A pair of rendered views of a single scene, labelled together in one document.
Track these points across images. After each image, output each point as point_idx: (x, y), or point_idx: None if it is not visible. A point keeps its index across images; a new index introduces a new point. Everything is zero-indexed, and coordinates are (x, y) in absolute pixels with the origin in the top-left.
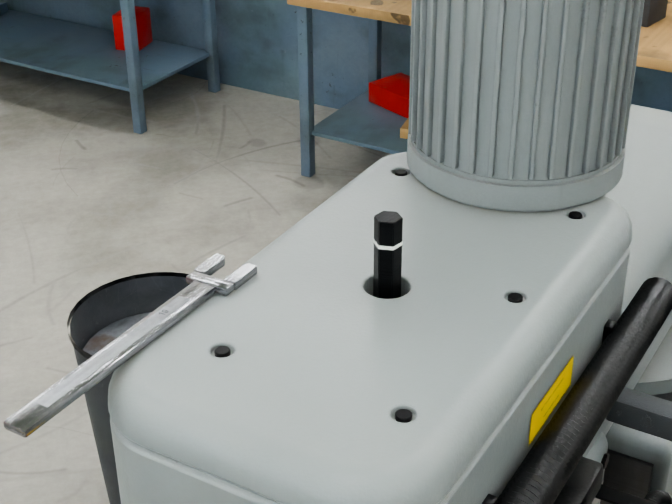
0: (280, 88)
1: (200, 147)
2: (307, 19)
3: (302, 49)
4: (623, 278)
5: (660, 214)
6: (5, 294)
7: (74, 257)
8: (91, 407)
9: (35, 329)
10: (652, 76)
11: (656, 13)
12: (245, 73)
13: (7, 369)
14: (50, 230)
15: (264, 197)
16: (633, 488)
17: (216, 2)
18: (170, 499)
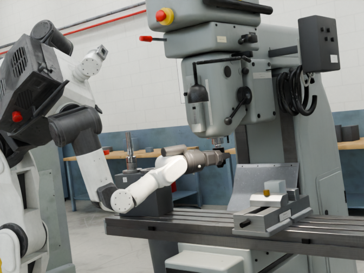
0: (225, 202)
1: None
2: (229, 158)
3: (228, 170)
4: (257, 0)
5: (282, 26)
6: (121, 253)
7: (147, 244)
8: (150, 245)
9: (131, 260)
10: (363, 169)
11: (355, 136)
12: (211, 199)
13: (121, 268)
14: (138, 239)
15: None
16: (286, 90)
17: (199, 173)
18: (155, 1)
